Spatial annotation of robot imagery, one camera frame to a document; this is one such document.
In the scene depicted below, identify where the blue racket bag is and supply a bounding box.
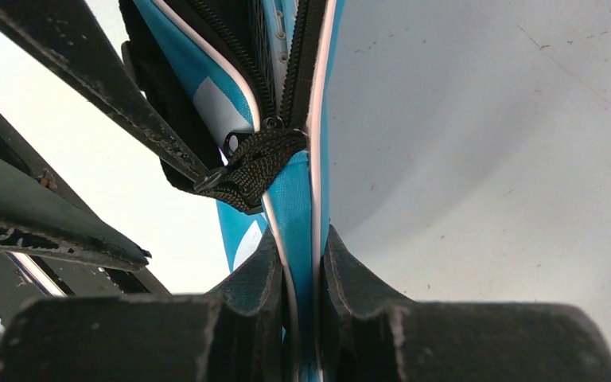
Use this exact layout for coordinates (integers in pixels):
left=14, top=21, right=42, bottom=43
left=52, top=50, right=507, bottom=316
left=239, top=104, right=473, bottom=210
left=119, top=1, right=344, bottom=381

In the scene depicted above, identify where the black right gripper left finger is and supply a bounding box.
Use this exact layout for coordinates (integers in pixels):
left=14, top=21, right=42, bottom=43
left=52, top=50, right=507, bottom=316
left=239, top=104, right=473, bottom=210
left=0, top=233, right=290, bottom=381

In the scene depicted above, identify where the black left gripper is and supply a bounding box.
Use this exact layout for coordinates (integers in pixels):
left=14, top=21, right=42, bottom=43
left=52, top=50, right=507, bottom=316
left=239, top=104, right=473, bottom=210
left=0, top=0, right=209, bottom=294

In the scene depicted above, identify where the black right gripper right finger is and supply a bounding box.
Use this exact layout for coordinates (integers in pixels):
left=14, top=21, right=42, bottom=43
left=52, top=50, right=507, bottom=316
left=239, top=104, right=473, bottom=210
left=321, top=229, right=611, bottom=381

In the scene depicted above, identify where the blue racket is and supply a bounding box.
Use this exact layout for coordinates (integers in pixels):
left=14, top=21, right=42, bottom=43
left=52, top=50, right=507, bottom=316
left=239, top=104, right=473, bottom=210
left=248, top=0, right=299, bottom=110

